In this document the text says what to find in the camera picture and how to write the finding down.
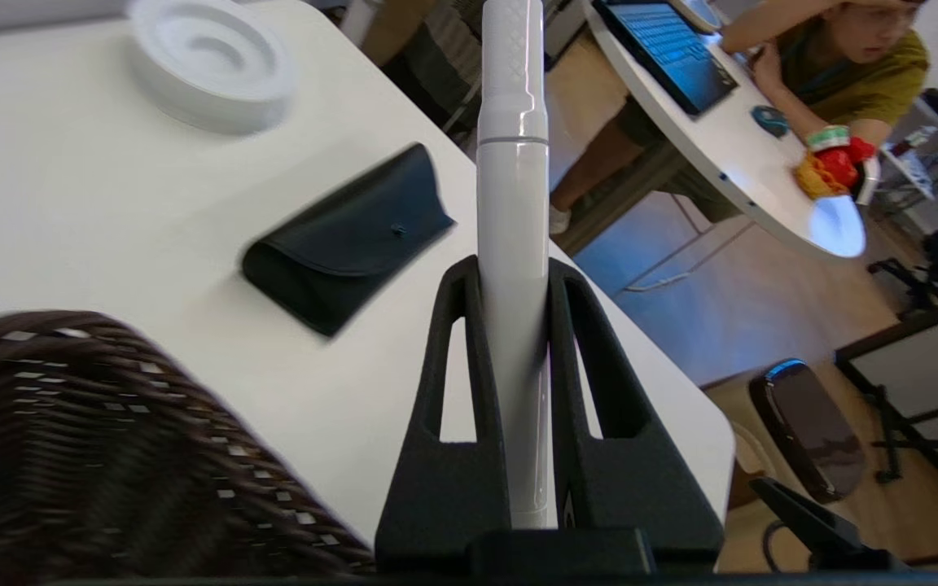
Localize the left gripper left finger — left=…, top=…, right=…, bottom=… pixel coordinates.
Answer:
left=375, top=255, right=512, bottom=575

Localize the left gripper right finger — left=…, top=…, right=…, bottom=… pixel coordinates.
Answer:
left=548, top=258, right=725, bottom=571

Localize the white marker with black caps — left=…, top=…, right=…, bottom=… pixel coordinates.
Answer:
left=476, top=0, right=558, bottom=530

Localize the black glasses case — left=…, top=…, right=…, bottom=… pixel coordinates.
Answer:
left=241, top=142, right=457, bottom=339

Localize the dark brown wicker basket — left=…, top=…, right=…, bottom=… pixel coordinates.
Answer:
left=0, top=309, right=376, bottom=586

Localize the white side table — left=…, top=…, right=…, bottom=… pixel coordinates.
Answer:
left=583, top=0, right=867, bottom=260

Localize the orange red object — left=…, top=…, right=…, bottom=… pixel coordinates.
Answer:
left=793, top=125, right=879, bottom=203

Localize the small teal object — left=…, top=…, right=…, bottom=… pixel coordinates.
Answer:
left=751, top=104, right=791, bottom=139

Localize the grey mesh chair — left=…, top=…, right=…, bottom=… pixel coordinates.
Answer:
left=392, top=0, right=482, bottom=138

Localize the open laptop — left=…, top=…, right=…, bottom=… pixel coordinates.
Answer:
left=597, top=0, right=740, bottom=117

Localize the brown cardboard box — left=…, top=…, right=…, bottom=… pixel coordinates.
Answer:
left=359, top=0, right=437, bottom=66

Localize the person in olive shirt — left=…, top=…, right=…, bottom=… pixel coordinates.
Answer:
left=549, top=0, right=931, bottom=237

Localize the white round tape holder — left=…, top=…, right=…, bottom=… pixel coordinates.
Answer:
left=125, top=0, right=297, bottom=136

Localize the black metal frame stand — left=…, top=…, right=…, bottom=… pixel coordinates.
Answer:
left=835, top=297, right=938, bottom=522

